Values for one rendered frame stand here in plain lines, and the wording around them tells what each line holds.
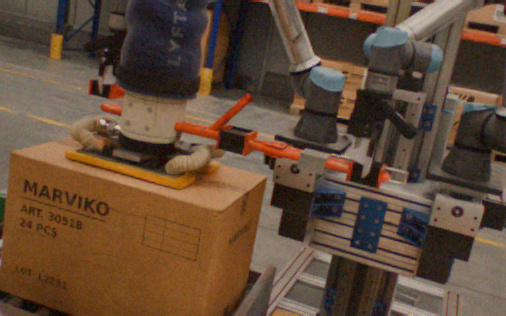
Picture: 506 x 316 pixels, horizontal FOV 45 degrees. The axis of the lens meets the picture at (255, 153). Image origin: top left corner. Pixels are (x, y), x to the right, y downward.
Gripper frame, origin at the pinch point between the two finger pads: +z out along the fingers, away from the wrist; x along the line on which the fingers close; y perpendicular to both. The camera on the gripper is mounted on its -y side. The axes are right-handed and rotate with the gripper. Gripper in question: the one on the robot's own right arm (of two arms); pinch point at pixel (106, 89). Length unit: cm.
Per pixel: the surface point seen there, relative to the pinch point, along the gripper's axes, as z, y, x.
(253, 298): 47, 66, -18
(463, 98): 33, 140, 674
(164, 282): 35, 49, -46
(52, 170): 15, 14, -46
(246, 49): 41, -213, 819
